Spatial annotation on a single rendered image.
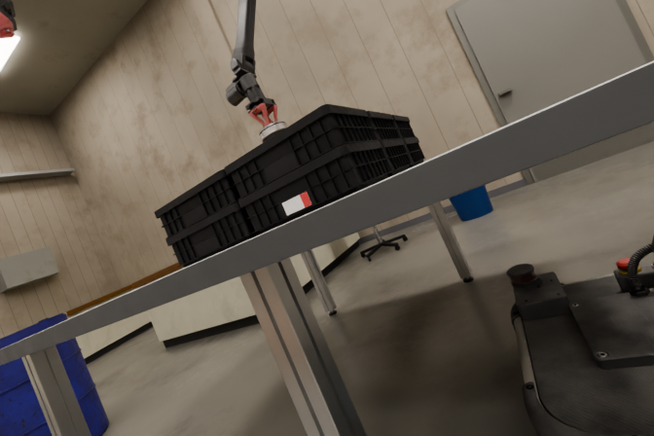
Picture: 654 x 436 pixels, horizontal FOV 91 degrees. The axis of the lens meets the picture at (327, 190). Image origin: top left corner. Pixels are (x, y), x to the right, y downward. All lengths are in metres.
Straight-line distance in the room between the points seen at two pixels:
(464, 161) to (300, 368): 0.38
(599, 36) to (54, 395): 4.50
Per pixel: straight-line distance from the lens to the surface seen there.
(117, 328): 6.38
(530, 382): 0.79
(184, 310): 3.62
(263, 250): 0.42
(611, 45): 4.29
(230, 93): 1.26
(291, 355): 0.54
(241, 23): 1.34
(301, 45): 4.91
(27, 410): 2.53
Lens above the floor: 0.70
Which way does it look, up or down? 2 degrees up
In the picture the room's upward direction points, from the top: 24 degrees counter-clockwise
